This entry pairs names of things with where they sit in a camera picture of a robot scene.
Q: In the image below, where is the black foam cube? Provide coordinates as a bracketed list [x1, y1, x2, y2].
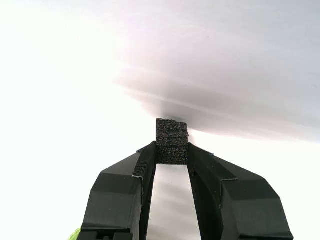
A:
[155, 118, 189, 166]

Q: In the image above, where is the green golf ball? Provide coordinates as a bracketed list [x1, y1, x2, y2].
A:
[68, 226, 82, 240]

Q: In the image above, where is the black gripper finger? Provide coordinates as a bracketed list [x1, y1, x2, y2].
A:
[186, 142, 295, 240]
[80, 141, 158, 240]

